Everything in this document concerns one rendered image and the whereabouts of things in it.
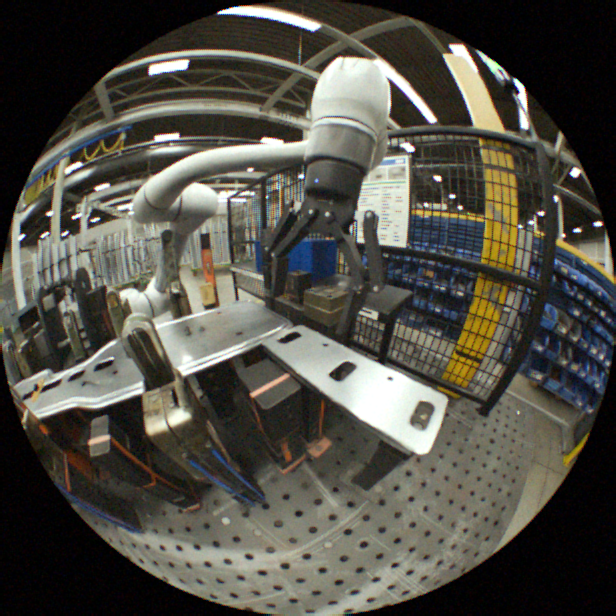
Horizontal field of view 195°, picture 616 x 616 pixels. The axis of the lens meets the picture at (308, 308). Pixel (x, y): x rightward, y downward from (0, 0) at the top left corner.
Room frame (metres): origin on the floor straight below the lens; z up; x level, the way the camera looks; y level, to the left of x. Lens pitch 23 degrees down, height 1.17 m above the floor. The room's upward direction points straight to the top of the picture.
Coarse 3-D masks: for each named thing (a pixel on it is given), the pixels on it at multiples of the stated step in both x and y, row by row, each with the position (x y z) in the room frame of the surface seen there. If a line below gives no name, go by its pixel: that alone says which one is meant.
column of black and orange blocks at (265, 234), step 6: (264, 234) 0.58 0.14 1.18; (270, 234) 0.58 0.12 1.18; (264, 240) 0.58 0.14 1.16; (264, 246) 0.58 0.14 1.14; (264, 252) 0.58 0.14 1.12; (264, 258) 0.59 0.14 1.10; (270, 258) 0.58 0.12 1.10; (270, 264) 0.60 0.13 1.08; (264, 270) 0.58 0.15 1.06; (270, 270) 0.58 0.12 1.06; (264, 276) 0.59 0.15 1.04; (270, 276) 0.58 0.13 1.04; (264, 282) 0.60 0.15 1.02; (270, 282) 0.58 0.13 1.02; (264, 288) 0.60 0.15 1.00; (270, 288) 0.58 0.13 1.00; (270, 300) 0.57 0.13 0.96; (270, 306) 0.57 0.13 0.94
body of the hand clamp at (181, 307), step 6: (180, 294) 0.40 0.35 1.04; (186, 294) 0.39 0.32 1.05; (168, 300) 0.35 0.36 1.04; (174, 300) 0.38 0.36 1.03; (180, 300) 0.38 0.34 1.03; (186, 300) 0.38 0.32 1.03; (174, 306) 0.36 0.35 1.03; (180, 306) 0.37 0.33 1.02; (186, 306) 0.38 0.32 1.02; (174, 312) 0.35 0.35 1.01; (180, 312) 0.37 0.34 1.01; (186, 312) 0.38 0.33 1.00; (174, 318) 0.35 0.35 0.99; (198, 378) 0.36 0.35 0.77; (198, 384) 0.38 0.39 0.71
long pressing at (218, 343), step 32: (192, 320) 0.33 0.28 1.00; (224, 320) 0.34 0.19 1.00; (256, 320) 0.34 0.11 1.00; (288, 320) 0.35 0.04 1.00; (96, 352) 0.15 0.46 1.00; (192, 352) 0.21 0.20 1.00; (224, 352) 0.22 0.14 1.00; (32, 384) -0.06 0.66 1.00; (64, 384) 0.03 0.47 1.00; (96, 384) 0.08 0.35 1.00; (128, 384) 0.11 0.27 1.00
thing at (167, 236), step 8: (168, 232) 0.37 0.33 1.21; (168, 240) 0.36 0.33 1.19; (168, 248) 0.39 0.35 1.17; (168, 256) 0.38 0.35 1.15; (176, 256) 0.39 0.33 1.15; (168, 264) 0.38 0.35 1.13; (176, 264) 0.38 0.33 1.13; (168, 272) 0.37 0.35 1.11; (176, 272) 0.38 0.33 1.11; (168, 280) 0.36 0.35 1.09; (176, 280) 0.38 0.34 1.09
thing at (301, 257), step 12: (312, 240) 0.55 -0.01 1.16; (324, 240) 0.60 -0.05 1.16; (300, 252) 0.58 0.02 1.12; (312, 252) 0.55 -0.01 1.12; (324, 252) 0.60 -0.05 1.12; (336, 252) 0.66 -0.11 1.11; (264, 264) 0.69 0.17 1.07; (300, 264) 0.58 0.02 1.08; (312, 264) 0.55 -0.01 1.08; (324, 264) 0.60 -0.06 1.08; (336, 264) 0.67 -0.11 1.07; (312, 276) 0.55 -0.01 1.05; (324, 276) 0.60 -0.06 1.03
